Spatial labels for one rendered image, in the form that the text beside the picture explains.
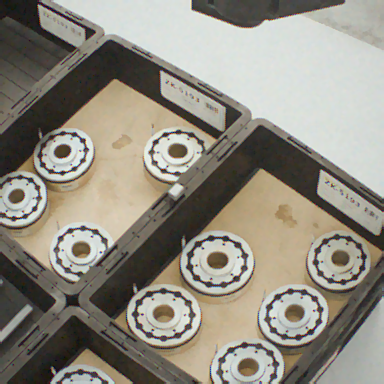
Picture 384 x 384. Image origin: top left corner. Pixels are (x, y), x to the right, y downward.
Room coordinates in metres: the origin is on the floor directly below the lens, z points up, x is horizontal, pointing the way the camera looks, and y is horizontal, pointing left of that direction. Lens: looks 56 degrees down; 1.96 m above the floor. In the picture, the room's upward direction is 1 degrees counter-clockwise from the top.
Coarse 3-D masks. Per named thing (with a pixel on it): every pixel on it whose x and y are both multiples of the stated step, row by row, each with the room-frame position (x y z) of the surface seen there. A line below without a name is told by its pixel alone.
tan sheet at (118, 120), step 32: (96, 96) 0.97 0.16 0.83; (128, 96) 0.96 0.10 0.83; (96, 128) 0.90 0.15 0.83; (128, 128) 0.89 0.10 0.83; (160, 128) 0.89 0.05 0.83; (192, 128) 0.89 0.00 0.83; (32, 160) 0.84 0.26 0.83; (96, 160) 0.83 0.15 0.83; (128, 160) 0.83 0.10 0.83; (64, 192) 0.77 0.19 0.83; (96, 192) 0.77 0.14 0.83; (128, 192) 0.77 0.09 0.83; (160, 192) 0.77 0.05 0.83; (64, 224) 0.72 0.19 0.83; (128, 224) 0.72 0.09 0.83
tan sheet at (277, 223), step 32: (256, 192) 0.77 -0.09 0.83; (288, 192) 0.77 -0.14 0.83; (224, 224) 0.72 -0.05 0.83; (256, 224) 0.71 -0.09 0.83; (288, 224) 0.71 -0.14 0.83; (320, 224) 0.71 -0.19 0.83; (256, 256) 0.66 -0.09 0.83; (288, 256) 0.66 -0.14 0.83; (256, 288) 0.61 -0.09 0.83; (160, 320) 0.56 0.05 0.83; (224, 320) 0.56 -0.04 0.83; (256, 320) 0.55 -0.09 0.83; (192, 352) 0.50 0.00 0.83
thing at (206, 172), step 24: (264, 120) 0.83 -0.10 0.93; (240, 144) 0.78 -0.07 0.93; (288, 144) 0.79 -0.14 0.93; (216, 168) 0.74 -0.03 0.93; (336, 168) 0.74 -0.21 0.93; (192, 192) 0.70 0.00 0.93; (360, 192) 0.70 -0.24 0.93; (168, 216) 0.67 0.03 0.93; (144, 240) 0.63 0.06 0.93; (120, 264) 0.59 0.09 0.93; (96, 288) 0.55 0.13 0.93; (360, 288) 0.54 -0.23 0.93; (96, 312) 0.52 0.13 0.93; (120, 336) 0.48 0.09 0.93; (168, 360) 0.45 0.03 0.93; (312, 360) 0.44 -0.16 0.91
